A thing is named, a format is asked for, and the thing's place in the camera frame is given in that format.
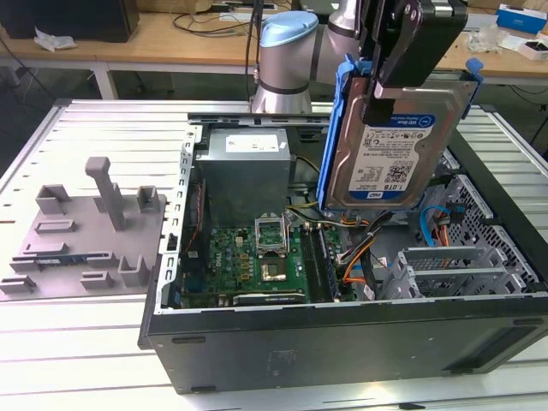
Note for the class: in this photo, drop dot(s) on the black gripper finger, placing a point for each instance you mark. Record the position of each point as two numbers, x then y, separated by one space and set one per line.
398 51
366 30

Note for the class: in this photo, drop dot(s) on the hard disk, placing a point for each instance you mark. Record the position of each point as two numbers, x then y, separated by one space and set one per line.
385 162

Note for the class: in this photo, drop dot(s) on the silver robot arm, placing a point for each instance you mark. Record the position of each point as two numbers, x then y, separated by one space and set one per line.
287 64

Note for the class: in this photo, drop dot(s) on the crumpled plastic wrapping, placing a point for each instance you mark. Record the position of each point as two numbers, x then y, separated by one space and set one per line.
490 40

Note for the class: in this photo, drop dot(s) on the blue cardboard box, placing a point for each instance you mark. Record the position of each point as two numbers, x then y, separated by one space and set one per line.
522 19

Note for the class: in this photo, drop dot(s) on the small white box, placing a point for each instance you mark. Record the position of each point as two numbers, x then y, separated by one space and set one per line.
533 50

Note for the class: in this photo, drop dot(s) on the grey power supply unit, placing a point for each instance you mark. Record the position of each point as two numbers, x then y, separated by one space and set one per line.
244 171

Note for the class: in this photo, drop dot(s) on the wooden desk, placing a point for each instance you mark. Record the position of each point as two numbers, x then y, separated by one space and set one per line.
150 43

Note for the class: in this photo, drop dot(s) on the installed RAM stick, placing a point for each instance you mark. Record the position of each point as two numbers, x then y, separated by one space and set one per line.
328 265

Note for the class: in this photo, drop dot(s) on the black RAM slot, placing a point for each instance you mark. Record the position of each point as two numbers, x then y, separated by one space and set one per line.
309 261

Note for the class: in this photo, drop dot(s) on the CPU socket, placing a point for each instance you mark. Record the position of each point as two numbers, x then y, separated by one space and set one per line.
274 270

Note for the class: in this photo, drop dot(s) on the green motherboard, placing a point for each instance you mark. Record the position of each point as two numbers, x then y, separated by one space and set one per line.
231 257

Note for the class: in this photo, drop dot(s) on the black graphics card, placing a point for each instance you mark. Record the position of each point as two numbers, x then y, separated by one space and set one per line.
269 299

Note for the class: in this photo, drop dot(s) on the large black box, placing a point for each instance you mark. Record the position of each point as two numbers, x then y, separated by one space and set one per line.
68 19

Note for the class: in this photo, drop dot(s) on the black PC case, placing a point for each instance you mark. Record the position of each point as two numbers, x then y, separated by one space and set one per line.
299 342

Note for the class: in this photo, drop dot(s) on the clear plastic bag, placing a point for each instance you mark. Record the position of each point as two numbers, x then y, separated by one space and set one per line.
53 39

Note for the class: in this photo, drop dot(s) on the grey parts rack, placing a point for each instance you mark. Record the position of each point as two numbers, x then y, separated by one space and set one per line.
85 240

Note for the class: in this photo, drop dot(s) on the RAM stick in rack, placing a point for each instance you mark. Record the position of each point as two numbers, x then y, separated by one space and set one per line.
60 261

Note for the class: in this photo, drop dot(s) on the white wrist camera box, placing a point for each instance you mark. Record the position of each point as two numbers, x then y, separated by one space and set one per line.
441 7

